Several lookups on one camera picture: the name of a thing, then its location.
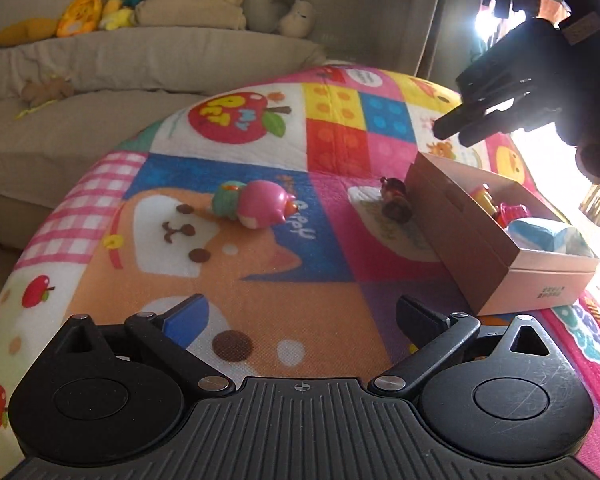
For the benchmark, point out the yellow toy camera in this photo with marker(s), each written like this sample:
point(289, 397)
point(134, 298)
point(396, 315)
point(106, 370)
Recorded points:
point(501, 213)

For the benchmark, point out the white bear plush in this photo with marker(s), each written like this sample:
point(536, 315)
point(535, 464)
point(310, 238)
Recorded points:
point(299, 22)

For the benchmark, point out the beige sofa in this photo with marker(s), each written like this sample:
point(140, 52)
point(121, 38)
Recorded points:
point(125, 80)

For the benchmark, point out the pink cardboard box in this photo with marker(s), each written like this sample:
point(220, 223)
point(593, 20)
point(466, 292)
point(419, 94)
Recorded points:
point(495, 275)

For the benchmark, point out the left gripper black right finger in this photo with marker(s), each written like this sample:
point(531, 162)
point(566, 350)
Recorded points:
point(441, 342)

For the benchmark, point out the colourful cartoon play mat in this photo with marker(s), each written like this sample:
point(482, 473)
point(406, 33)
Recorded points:
point(302, 316)

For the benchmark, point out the yellow banana plush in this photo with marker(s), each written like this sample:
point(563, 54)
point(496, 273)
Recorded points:
point(28, 31)

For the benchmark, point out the pink and green doll toy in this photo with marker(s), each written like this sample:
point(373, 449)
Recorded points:
point(258, 204)

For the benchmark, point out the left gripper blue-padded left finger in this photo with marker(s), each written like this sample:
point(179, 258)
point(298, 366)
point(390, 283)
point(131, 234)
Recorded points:
point(162, 341)

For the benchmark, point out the blue tissue pack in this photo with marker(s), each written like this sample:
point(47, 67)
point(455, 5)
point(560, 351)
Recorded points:
point(547, 235)

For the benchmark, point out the small brown plush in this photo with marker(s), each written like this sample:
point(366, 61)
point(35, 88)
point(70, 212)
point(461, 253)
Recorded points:
point(36, 94)

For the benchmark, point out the wooden doll red dress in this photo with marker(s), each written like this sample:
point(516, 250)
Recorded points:
point(395, 205)

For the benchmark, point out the dark gloved hand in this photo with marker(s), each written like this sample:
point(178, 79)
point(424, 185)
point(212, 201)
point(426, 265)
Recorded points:
point(578, 87)

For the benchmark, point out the beige pillow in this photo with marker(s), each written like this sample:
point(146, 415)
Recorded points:
point(220, 14)

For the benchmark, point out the grey neck pillow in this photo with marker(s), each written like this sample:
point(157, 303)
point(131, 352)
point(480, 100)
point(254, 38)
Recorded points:
point(264, 15)

